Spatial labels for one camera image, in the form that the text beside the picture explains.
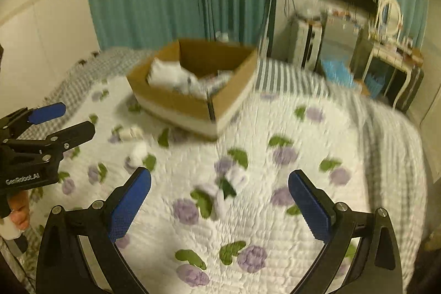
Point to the brown cardboard box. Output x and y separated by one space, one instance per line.
193 108

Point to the white purple long sock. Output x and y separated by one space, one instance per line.
220 206

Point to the grey striped blanket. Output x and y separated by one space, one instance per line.
386 139

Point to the white drawer cabinet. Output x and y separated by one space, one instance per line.
305 42

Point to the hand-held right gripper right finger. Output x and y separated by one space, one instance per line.
310 208

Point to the white dressing table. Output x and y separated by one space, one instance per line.
396 56

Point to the small white rolled sock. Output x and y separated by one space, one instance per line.
129 165
139 151
132 133

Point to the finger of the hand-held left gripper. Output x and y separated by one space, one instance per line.
46 112
74 135

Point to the white soft toy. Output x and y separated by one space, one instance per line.
165 72

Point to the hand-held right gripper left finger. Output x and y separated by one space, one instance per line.
132 201

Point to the person's left hand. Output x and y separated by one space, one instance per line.
20 213

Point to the white oval vanity mirror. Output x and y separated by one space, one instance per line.
391 16

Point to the blue plastic basket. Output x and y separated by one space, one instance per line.
336 72

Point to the white floral quilt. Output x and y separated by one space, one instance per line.
262 149

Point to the pile of white soft cloths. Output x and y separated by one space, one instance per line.
203 84

